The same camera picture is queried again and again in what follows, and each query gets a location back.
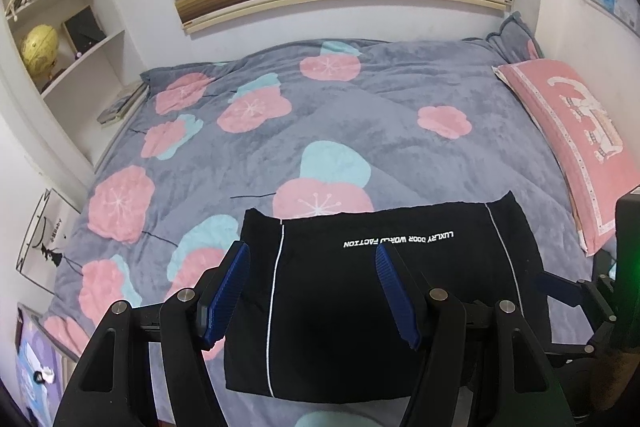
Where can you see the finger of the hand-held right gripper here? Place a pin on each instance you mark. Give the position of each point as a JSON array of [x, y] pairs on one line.
[[557, 285], [575, 349]]

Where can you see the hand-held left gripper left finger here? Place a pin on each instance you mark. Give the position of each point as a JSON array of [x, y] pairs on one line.
[[227, 292]]

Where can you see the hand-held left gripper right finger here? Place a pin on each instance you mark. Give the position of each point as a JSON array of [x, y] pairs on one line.
[[397, 297]]

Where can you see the black hooded jacket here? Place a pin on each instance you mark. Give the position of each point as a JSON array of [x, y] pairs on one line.
[[325, 307]]

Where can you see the pink printed pillow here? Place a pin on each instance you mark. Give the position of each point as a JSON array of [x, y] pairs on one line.
[[560, 122]]

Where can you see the white paper bag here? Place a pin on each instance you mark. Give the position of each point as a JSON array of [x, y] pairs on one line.
[[45, 232]]

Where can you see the purple printed box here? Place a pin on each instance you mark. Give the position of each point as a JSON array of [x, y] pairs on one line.
[[30, 372]]

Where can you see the small stack of books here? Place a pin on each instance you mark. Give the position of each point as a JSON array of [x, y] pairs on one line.
[[122, 104]]

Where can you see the grey floral blanket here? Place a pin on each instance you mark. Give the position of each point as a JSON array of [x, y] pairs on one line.
[[400, 77]]

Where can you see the grey pillow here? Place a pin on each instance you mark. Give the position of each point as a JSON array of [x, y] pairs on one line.
[[515, 37]]

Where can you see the black box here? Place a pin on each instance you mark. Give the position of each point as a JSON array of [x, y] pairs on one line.
[[82, 27]]

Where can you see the gold globe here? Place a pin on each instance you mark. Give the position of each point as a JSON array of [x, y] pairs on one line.
[[40, 49]]

